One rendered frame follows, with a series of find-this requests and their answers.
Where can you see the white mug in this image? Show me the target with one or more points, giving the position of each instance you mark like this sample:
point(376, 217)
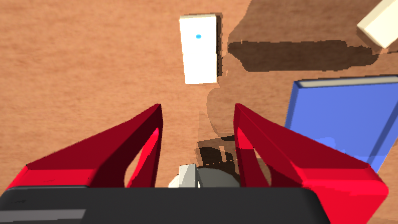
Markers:
point(189, 177)

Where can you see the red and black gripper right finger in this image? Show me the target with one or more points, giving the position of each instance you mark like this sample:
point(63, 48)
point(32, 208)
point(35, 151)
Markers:
point(348, 188)

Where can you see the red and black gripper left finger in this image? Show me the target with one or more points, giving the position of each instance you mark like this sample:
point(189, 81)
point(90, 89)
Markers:
point(101, 161)

